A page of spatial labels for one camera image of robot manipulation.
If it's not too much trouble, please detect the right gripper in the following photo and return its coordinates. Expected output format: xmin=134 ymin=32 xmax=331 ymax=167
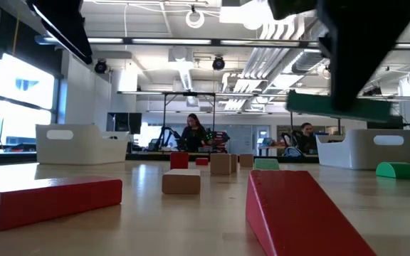
xmin=267 ymin=0 xmax=410 ymax=112

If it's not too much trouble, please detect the dark green block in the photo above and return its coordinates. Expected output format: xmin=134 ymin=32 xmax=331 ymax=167
xmin=285 ymin=90 xmax=393 ymax=124

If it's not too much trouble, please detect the green half-round block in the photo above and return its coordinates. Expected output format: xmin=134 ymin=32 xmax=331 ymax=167
xmin=375 ymin=161 xmax=410 ymax=180

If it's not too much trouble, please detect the green rectangular block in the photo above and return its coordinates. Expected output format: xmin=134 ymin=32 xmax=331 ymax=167
xmin=253 ymin=158 xmax=280 ymax=171

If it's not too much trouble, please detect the natural wood rectangular block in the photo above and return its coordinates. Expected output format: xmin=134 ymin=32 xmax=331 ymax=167
xmin=239 ymin=153 xmax=255 ymax=169
xmin=162 ymin=168 xmax=202 ymax=196

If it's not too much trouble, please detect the red ramp block foreground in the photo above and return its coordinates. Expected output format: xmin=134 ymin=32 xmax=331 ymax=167
xmin=245 ymin=169 xmax=378 ymax=256

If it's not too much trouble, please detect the wood cube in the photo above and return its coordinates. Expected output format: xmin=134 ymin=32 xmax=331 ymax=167
xmin=210 ymin=153 xmax=238 ymax=176

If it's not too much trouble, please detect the red cube block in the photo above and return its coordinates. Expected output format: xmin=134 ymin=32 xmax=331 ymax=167
xmin=169 ymin=151 xmax=190 ymax=170

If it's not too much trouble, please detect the black computer monitor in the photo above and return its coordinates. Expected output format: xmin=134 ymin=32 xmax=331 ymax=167
xmin=366 ymin=114 xmax=404 ymax=130
xmin=105 ymin=112 xmax=143 ymax=136

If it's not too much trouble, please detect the white opaque plastic bin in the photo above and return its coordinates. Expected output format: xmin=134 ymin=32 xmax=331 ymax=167
xmin=315 ymin=128 xmax=410 ymax=171
xmin=35 ymin=123 xmax=130 ymax=166

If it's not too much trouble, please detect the person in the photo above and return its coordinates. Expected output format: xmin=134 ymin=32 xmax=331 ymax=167
xmin=179 ymin=113 xmax=208 ymax=153
xmin=295 ymin=122 xmax=319 ymax=154

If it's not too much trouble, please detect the black round ceiling spotlight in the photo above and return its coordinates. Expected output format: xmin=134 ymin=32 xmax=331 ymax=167
xmin=211 ymin=55 xmax=226 ymax=72
xmin=94 ymin=59 xmax=108 ymax=75

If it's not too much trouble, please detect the black overhead light bar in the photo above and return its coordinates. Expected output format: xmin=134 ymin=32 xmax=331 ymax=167
xmin=33 ymin=35 xmax=410 ymax=50

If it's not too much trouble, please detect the large bright window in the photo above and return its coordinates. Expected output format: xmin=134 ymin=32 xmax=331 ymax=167
xmin=0 ymin=52 xmax=56 ymax=148

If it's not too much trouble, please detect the silver ventilation duct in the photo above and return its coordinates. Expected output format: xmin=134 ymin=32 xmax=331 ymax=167
xmin=291 ymin=48 xmax=331 ymax=75

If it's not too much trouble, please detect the white cable coil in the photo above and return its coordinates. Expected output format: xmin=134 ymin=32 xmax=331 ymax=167
xmin=184 ymin=8 xmax=206 ymax=30

